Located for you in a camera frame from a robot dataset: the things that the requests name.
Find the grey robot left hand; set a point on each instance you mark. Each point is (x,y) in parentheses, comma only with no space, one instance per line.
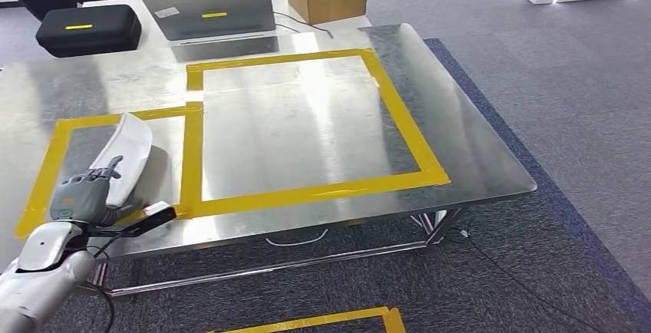
(79,201)

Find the white curved panel part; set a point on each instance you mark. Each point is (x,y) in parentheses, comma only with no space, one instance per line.
(129,142)

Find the steel workbench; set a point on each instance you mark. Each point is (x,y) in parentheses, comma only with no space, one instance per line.
(305,132)

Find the black zip case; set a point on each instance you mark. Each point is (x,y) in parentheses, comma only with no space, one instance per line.
(86,41)

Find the silver laptop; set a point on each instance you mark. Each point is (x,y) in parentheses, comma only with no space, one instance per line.
(213,0)

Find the brown cardboard box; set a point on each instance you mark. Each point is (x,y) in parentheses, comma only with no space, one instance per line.
(330,5)

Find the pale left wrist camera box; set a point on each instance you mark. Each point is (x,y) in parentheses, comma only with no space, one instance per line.
(152,214)

